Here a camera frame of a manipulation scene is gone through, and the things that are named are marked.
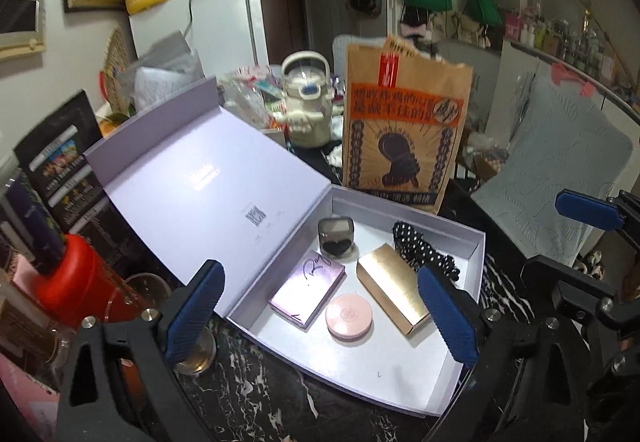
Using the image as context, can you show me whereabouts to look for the purple rectangular palette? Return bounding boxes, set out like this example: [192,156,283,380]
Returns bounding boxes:
[268,249,347,329]

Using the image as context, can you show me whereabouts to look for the gold rectangular box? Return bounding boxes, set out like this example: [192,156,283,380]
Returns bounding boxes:
[356,243,432,338]

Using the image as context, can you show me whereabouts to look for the lavender gift box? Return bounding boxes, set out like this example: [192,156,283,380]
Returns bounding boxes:
[82,76,487,418]

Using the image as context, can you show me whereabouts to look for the white refrigerator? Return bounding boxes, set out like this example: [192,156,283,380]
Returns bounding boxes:
[128,0,269,73]

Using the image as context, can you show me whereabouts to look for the black printed packet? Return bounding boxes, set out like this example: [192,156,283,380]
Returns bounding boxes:
[12,89,108,233]

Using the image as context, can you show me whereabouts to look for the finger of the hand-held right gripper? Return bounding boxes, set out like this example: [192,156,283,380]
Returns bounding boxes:
[520,254,617,323]
[555,188,640,243]

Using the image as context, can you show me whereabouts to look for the black white dotted scrunchie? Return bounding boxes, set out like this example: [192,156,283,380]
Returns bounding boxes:
[391,220,461,283]

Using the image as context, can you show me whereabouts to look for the woven fan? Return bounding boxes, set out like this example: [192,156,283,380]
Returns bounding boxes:
[102,26,132,115]

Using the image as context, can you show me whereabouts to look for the row of bottles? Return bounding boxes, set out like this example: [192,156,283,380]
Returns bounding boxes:
[505,7,616,73]

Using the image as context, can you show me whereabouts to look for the white crumpled paper bags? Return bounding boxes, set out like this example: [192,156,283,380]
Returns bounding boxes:
[131,32,206,108]

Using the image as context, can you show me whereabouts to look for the wall intercom panel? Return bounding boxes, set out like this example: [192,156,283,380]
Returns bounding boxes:
[0,0,47,62]

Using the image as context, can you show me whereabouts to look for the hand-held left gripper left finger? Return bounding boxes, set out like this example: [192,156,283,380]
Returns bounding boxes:
[55,259,227,442]

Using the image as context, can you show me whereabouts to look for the brown printed paper bag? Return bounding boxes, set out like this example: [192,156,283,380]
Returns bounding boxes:
[341,36,474,215]

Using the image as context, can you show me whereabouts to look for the light blue chair cushion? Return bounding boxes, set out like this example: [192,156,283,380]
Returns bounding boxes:
[470,72,635,268]

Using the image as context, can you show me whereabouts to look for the cream teapot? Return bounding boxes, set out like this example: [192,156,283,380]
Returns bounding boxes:
[272,51,337,149]

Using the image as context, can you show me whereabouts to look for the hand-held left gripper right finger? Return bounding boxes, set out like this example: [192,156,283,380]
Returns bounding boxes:
[416,266,587,442]

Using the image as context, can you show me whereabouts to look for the pair of white slippers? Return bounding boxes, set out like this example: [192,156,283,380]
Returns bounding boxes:
[575,252,608,278]

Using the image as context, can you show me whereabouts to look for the pink round compact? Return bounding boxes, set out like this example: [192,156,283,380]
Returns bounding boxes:
[325,293,375,348]

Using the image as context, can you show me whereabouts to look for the clear dark heart case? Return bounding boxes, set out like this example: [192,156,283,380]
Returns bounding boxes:
[318,216,357,259]

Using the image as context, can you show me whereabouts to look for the clear glass cup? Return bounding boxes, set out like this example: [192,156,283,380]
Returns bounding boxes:
[107,272,218,375]

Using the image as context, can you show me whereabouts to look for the red canister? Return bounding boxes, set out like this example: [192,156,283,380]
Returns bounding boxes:
[36,234,173,323]

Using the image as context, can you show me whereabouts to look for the brown cup with clear lid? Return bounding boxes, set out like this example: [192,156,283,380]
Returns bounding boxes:
[0,292,76,373]

